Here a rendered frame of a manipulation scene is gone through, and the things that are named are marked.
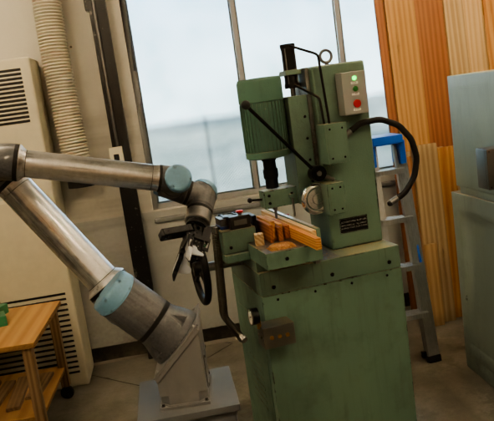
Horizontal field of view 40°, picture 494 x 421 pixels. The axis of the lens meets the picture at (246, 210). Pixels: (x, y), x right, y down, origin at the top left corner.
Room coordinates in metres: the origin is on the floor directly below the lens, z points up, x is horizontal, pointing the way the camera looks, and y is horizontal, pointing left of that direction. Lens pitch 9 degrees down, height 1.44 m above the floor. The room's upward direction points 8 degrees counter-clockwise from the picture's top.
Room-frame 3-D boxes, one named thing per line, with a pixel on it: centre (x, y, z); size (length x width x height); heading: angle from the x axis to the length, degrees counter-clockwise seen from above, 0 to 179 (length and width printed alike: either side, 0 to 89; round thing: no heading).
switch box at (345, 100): (2.58, -0.46, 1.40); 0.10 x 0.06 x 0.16; 105
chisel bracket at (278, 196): (2.64, -0.13, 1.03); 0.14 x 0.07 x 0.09; 105
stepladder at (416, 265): (3.31, -0.73, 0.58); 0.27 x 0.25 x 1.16; 7
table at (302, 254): (2.56, -0.02, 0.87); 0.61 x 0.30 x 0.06; 15
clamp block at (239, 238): (2.54, 0.06, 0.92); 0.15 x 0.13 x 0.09; 15
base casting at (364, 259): (2.67, -0.23, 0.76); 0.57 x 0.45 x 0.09; 105
